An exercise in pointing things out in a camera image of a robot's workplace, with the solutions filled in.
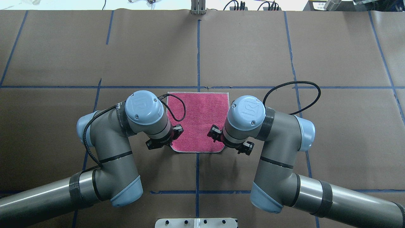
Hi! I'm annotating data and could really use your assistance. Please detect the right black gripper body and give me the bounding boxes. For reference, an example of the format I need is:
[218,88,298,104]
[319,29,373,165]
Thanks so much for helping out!
[207,125,254,155]

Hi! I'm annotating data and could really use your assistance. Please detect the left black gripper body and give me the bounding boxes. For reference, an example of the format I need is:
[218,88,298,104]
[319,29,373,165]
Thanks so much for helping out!
[146,124,184,150]

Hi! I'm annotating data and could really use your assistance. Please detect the pink grey towel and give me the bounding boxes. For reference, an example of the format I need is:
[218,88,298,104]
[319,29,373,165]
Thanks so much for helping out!
[167,92,229,153]

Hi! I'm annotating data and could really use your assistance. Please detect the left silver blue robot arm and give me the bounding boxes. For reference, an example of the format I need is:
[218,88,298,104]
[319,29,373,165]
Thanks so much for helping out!
[1,90,184,226]

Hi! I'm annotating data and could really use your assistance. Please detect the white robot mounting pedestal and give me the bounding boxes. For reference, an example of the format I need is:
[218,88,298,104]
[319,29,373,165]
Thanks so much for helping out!
[155,218,239,228]

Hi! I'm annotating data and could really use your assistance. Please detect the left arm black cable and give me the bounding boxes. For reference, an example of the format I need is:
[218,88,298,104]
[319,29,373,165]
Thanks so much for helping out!
[82,93,186,168]

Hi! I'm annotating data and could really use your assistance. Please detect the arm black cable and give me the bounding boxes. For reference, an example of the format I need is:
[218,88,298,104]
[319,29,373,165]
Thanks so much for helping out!
[263,81,321,116]
[82,93,186,168]

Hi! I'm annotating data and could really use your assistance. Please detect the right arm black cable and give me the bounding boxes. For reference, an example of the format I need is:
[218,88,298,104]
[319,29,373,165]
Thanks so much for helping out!
[263,81,321,116]

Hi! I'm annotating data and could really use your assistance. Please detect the aluminium frame post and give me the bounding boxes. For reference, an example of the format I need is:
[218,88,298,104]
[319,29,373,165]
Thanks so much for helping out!
[190,0,207,15]

